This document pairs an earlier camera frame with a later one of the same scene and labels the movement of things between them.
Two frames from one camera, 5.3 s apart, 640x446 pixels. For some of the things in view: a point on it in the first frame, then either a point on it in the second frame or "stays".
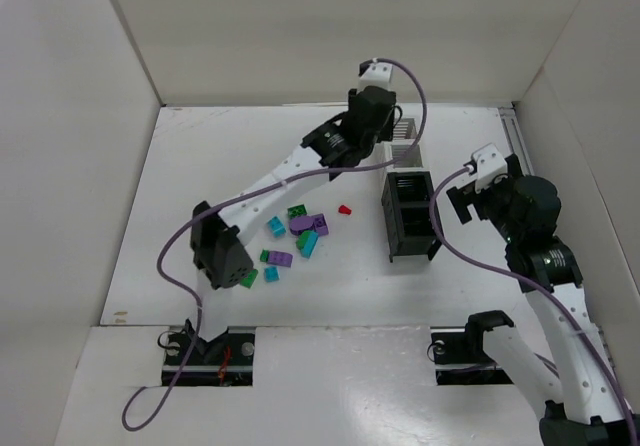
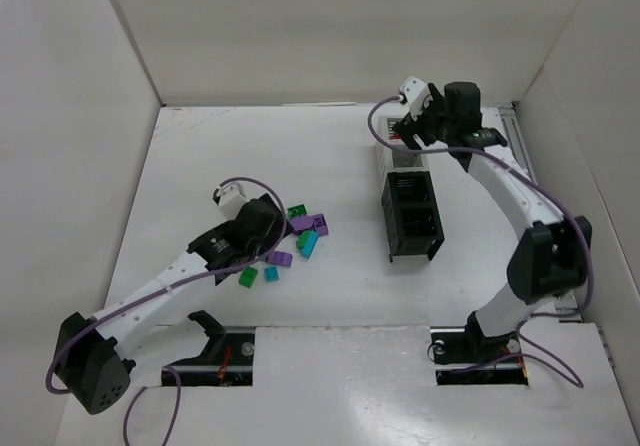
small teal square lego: [271, 274] stays
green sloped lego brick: [248, 281] stays
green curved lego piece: [301, 240] stays
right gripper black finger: [461, 197] to [403, 125]
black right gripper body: [463, 199] to [413, 129]
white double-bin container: [404, 135] stays
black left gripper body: [373, 111] to [275, 211]
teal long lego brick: [310, 244] stays
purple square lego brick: [320, 224] stays
